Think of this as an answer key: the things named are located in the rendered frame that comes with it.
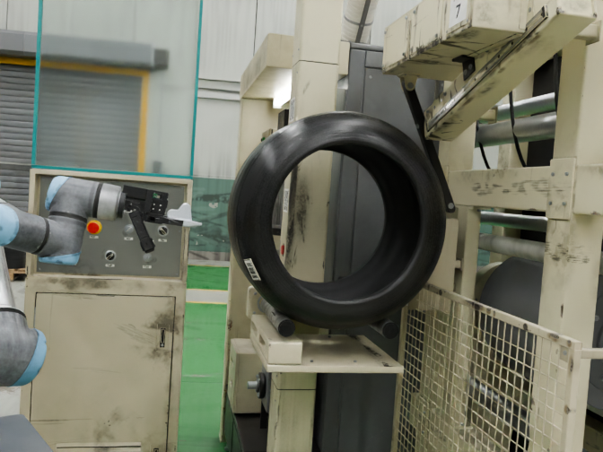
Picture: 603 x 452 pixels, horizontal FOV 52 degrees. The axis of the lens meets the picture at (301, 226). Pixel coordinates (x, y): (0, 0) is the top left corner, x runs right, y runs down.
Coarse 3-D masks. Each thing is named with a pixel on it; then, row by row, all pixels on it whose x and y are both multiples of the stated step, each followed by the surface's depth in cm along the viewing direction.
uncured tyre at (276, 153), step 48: (288, 144) 154; (336, 144) 156; (384, 144) 159; (240, 192) 157; (384, 192) 189; (432, 192) 163; (240, 240) 156; (384, 240) 190; (432, 240) 163; (288, 288) 156; (336, 288) 187; (384, 288) 163
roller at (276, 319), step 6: (264, 300) 188; (264, 306) 183; (270, 306) 178; (270, 312) 173; (276, 312) 169; (270, 318) 171; (276, 318) 164; (282, 318) 161; (288, 318) 160; (276, 324) 161; (282, 324) 158; (288, 324) 159; (282, 330) 158; (288, 330) 159; (294, 330) 159
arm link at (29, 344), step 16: (0, 256) 170; (0, 272) 166; (0, 288) 163; (0, 304) 159; (0, 320) 154; (16, 320) 157; (0, 336) 150; (16, 336) 154; (32, 336) 158; (0, 352) 149; (16, 352) 152; (32, 352) 156; (0, 368) 149; (16, 368) 152; (32, 368) 156; (0, 384) 153; (16, 384) 156
